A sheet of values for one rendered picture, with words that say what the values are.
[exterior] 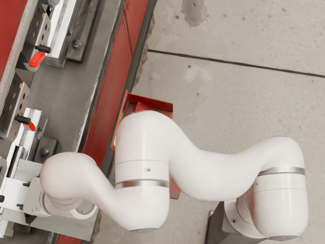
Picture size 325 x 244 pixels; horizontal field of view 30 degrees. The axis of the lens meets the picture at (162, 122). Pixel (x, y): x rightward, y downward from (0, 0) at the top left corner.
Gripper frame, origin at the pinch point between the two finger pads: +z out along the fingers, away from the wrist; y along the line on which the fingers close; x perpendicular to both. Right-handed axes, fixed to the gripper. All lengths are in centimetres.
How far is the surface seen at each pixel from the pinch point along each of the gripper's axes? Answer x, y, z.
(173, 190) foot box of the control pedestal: 94, -27, 53
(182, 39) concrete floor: 84, -99, 62
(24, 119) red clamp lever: -14.9, -16.7, -17.0
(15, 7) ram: -31, -37, -31
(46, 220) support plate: 6.7, 5.1, -2.6
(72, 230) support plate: 12.8, 5.9, -7.8
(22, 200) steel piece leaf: 0.2, 1.4, 2.7
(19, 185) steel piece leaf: -1.3, -2.7, 4.0
